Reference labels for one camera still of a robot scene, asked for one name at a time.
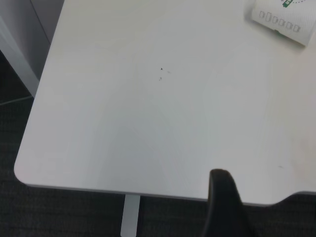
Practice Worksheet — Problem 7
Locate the white paper coffee cup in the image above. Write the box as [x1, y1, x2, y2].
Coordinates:
[244, 0, 314, 47]

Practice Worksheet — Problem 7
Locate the grey floor cable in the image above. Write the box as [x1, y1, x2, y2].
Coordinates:
[0, 95, 33, 106]

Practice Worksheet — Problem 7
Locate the white frame post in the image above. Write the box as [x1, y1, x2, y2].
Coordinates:
[0, 17, 40, 96]

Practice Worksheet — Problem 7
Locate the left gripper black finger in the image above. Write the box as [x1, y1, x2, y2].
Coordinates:
[201, 169, 259, 237]

